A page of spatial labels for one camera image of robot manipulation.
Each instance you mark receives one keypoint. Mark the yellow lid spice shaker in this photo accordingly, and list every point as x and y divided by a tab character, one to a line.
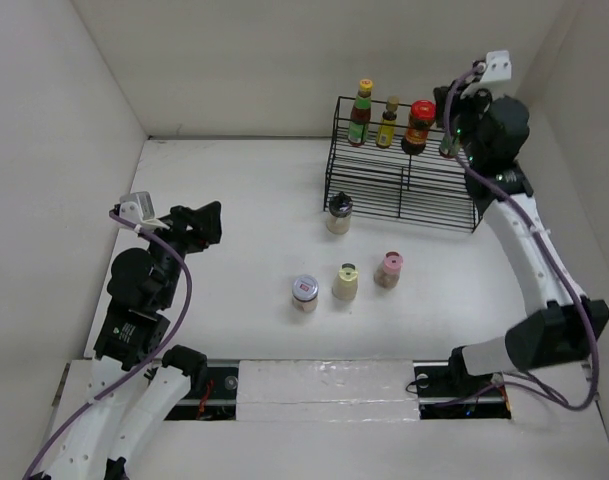
345	285

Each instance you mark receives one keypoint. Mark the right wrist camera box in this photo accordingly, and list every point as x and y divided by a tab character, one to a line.
490	73

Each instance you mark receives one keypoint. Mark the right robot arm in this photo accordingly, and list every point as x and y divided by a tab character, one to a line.
562	323

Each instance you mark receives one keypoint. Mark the white lid jar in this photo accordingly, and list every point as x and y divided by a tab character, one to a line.
305	291

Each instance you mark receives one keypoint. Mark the black cap spice shaker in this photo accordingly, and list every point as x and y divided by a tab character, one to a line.
340	208

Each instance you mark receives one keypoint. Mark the black wire rack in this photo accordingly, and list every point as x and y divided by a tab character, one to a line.
427	190

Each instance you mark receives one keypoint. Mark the green label sauce bottle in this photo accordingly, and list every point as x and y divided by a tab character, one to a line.
448	145

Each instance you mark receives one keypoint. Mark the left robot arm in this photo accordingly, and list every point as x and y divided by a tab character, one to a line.
137	375

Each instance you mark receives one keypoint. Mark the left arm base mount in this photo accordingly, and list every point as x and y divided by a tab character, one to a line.
214	399

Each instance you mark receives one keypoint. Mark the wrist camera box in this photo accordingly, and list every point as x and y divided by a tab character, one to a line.
135	210
490	73

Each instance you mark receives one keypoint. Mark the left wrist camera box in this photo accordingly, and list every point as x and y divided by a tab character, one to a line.
135	210

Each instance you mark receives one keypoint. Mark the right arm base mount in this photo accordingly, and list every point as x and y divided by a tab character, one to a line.
441	396

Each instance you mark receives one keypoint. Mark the red lid chili jar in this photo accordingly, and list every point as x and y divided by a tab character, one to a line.
421	118

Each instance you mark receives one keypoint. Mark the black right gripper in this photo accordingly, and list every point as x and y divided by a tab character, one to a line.
479	95

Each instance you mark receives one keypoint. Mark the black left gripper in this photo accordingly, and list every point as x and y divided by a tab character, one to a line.
205	222

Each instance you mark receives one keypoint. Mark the yellow cap chili sauce bottle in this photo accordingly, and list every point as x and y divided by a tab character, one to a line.
360	114

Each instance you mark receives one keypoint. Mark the pink lid spice shaker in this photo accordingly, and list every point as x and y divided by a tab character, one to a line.
389	270

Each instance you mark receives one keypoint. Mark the small yellow oil bottle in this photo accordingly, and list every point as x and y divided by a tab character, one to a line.
386	130

